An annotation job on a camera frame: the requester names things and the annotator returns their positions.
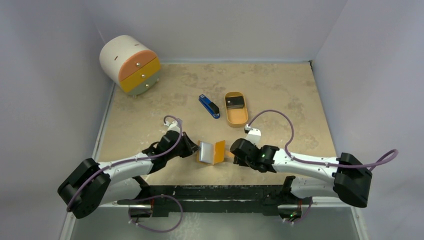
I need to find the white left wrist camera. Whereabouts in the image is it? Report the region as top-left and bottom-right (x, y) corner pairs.
(164, 119), (181, 133)

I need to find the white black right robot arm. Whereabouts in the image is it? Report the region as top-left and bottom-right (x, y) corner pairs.
(230, 138), (373, 208)

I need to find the orange leather card holder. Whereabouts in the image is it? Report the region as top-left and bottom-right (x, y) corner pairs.
(196, 140), (234, 166)

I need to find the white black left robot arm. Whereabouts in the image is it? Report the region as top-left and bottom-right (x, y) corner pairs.
(57, 130), (200, 219)

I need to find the white round mini drawer chest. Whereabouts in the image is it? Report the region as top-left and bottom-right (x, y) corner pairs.
(99, 35), (161, 96)

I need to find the orange oval tray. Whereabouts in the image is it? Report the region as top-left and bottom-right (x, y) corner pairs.
(224, 91), (249, 128)

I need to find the blue black stapler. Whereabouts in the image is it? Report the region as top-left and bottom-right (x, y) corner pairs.
(198, 94), (221, 119)

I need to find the black credit card stack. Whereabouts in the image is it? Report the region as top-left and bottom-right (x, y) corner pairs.
(225, 95), (245, 110)

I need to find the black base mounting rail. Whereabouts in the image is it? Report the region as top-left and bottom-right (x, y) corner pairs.
(117, 185), (311, 219)

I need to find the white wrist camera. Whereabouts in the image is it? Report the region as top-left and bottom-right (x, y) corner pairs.
(164, 119), (181, 133)
(244, 124), (262, 146)

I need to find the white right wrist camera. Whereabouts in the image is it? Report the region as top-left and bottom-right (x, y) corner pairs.
(244, 124), (262, 146)

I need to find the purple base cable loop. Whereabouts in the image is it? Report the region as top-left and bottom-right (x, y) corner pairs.
(128, 193), (185, 234)

